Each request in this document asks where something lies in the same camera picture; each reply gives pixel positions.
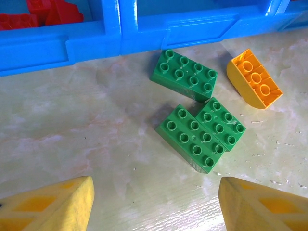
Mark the red lego brick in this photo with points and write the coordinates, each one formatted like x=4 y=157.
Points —
x=65 y=14
x=16 y=22

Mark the curved orange lego brick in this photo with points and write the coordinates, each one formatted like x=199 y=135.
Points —
x=237 y=79

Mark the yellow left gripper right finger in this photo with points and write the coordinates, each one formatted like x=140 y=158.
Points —
x=262 y=209

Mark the green lego brick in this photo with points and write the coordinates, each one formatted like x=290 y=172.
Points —
x=221 y=120
x=187 y=144
x=183 y=79

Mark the blue three-compartment bin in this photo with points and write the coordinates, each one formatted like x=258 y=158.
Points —
x=96 y=43

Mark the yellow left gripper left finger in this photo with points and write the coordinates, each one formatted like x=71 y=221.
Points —
x=48 y=209

